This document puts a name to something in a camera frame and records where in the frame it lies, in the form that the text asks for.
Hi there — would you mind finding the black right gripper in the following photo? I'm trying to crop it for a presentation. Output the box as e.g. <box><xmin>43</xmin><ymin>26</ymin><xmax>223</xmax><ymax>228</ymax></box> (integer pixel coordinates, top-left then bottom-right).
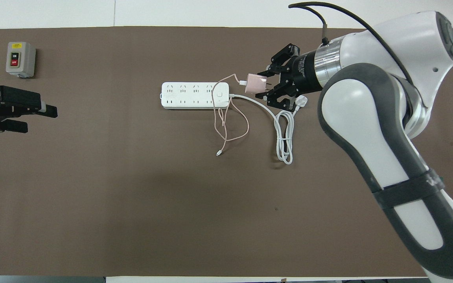
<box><xmin>255</xmin><ymin>44</ymin><xmax>323</xmax><ymax>110</ymax></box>

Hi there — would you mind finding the pink charging cable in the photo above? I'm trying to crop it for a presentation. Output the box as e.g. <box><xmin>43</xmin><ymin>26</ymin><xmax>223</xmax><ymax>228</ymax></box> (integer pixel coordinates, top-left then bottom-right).
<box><xmin>212</xmin><ymin>74</ymin><xmax>250</xmax><ymax>157</ymax></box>

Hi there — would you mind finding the brown table mat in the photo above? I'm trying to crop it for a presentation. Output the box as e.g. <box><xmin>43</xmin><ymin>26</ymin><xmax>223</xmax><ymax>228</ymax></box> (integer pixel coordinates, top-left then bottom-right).
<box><xmin>0</xmin><ymin>26</ymin><xmax>453</xmax><ymax>277</ymax></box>

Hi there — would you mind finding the pink charger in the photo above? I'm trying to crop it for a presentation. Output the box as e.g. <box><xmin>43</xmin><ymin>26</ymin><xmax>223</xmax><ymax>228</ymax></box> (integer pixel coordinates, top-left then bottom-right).
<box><xmin>248</xmin><ymin>73</ymin><xmax>268</xmax><ymax>95</ymax></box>

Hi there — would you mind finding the white power cord with plug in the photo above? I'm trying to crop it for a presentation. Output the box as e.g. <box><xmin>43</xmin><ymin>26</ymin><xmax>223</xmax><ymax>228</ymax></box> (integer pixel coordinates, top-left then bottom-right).
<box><xmin>228</xmin><ymin>94</ymin><xmax>309</xmax><ymax>165</ymax></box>

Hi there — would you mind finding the white power strip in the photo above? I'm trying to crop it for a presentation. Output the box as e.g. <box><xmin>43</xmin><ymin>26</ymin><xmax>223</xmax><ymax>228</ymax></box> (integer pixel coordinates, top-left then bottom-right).
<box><xmin>161</xmin><ymin>82</ymin><xmax>230</xmax><ymax>110</ymax></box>

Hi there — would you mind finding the grey on-off switch box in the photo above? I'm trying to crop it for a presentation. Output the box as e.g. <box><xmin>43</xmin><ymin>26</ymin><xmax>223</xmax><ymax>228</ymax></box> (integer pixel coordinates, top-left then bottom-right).
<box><xmin>6</xmin><ymin>42</ymin><xmax>37</xmax><ymax>78</ymax></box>

